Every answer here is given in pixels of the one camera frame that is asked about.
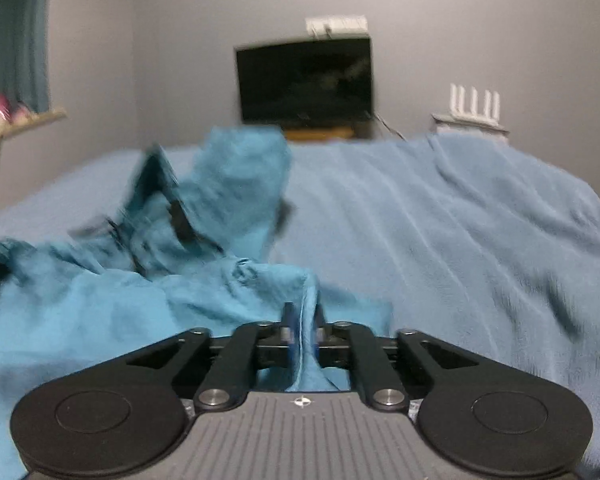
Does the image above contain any black monitor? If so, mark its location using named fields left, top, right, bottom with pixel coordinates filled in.
left=235, top=36, right=374, bottom=125

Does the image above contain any blue fleece blanket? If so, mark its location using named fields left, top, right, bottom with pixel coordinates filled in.
left=0, top=134, right=600, bottom=479

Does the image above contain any white wall power strip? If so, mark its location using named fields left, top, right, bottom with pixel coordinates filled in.
left=306, top=15, right=368, bottom=37

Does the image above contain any pink toy on sill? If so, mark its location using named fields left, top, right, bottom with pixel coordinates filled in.
left=0, top=93, right=31, bottom=125

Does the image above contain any teal zip jacket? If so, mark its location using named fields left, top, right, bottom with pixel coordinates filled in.
left=0, top=128, right=391, bottom=479

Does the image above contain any wooden window sill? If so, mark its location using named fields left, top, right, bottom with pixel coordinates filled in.
left=3, top=107, right=68, bottom=138

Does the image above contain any white wifi router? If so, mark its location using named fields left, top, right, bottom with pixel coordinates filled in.
left=431, top=84, right=509, bottom=144

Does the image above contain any teal curtain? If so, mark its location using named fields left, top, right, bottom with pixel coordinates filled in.
left=0, top=0, right=50, bottom=113

